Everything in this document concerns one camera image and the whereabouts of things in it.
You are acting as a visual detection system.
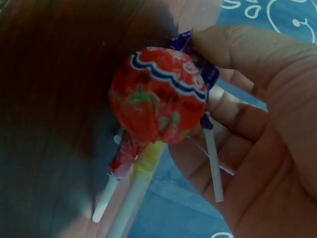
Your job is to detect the person's right hand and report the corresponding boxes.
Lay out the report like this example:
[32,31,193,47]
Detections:
[169,24,317,238]

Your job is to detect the blue lollipop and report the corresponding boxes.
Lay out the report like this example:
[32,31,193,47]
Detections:
[169,29,224,203]

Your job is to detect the red strawberry lollipop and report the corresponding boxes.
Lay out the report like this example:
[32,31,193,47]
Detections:
[91,46,209,223]

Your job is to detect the yellow lollipop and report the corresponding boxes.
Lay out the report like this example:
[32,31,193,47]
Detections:
[106,141,165,238]

